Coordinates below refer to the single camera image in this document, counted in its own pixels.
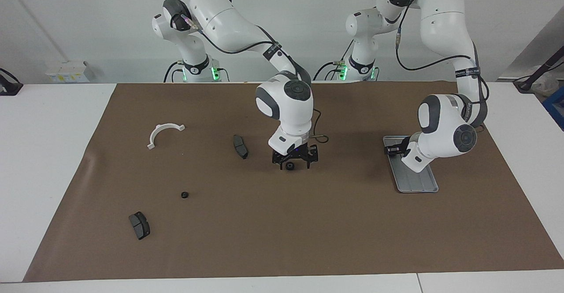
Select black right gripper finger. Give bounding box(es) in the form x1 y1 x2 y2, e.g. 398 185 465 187
271 151 289 171
302 145 319 169

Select silver metal tray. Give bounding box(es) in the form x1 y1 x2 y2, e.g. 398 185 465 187
382 135 439 194

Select long dark grey brake pad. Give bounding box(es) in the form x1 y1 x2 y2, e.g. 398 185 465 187
232 134 249 160

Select brown paper table mat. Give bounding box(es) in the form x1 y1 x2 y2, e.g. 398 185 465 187
23 81 564 282

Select black tripod leg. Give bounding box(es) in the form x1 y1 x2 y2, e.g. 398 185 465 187
513 45 564 92

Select blue crate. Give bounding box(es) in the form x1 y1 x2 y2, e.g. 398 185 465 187
542 86 564 130

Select short dark grey brake pad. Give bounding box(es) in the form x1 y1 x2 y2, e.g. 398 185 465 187
129 211 151 241

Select black stand base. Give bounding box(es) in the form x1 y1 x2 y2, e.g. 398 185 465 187
0 67 23 96

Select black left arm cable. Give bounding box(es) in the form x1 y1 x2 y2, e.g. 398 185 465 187
394 2 490 130

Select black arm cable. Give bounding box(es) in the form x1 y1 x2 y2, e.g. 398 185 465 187
394 2 490 130
178 15 330 144

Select black left arm base cables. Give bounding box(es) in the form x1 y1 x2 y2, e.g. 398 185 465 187
313 42 355 81

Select black arm base cables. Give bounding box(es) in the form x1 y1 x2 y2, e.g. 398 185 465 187
164 61 230 83
313 42 355 81

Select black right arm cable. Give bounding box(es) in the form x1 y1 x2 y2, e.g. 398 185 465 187
178 15 330 144

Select white curved plastic bracket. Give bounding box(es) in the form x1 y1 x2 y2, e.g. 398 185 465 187
147 123 186 150

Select black right arm base cables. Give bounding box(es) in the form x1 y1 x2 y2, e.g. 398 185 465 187
164 61 230 83

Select white wall socket box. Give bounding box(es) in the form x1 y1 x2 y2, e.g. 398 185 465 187
45 61 95 83

